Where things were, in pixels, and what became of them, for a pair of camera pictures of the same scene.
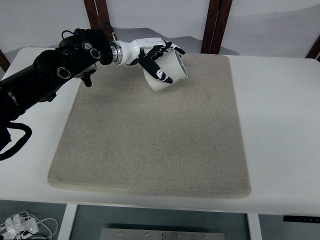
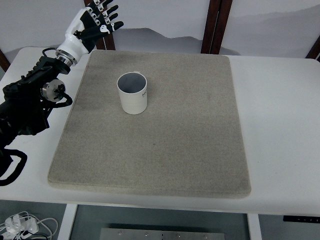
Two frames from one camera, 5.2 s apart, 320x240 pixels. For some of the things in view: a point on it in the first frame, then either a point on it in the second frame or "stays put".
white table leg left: [67, 222] stays put
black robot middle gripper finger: [174, 47] -> [102, 14]
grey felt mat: [186, 138] stays put
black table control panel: [306, 219] stays put
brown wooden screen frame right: [315, 51] stays put
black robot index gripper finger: [159, 53] -> [99, 4]
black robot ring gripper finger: [171, 45] -> [105, 20]
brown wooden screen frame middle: [218, 10] stays put
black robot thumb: [150, 64] -> [86, 33]
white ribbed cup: [171, 65] -> [132, 87]
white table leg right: [254, 226] stays put
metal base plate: [159, 234] stays put
